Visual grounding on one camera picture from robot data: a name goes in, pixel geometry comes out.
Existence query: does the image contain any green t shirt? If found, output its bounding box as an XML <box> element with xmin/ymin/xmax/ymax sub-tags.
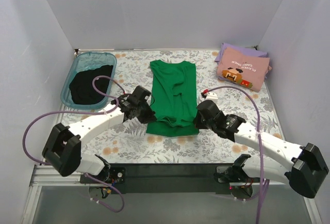
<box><xmin>146</xmin><ymin>60</ymin><xmax>199</xmax><ymax>137</ymax></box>

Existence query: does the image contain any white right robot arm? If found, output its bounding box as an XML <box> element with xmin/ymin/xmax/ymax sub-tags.
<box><xmin>194</xmin><ymin>100</ymin><xmax>329</xmax><ymax>199</ymax></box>

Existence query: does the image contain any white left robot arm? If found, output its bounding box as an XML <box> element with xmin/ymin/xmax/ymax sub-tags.
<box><xmin>42</xmin><ymin>86</ymin><xmax>156</xmax><ymax>182</ymax></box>

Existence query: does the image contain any black t shirt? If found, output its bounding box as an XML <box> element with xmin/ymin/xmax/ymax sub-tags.
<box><xmin>69</xmin><ymin>65</ymin><xmax>113</xmax><ymax>105</ymax></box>

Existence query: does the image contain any pink folded t shirt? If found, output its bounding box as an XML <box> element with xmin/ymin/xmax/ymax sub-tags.
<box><xmin>217</xmin><ymin>47</ymin><xmax>271</xmax><ymax>92</ymax></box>

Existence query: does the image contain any blue plastic basket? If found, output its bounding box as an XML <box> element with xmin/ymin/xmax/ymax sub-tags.
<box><xmin>60</xmin><ymin>52</ymin><xmax>117</xmax><ymax>110</ymax></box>

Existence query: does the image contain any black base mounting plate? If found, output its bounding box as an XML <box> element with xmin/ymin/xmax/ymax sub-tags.
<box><xmin>79</xmin><ymin>163</ymin><xmax>255</xmax><ymax>195</ymax></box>

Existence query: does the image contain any lavender folded t shirt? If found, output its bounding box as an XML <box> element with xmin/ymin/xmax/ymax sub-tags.
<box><xmin>216</xmin><ymin>43</ymin><xmax>271</xmax><ymax>88</ymax></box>

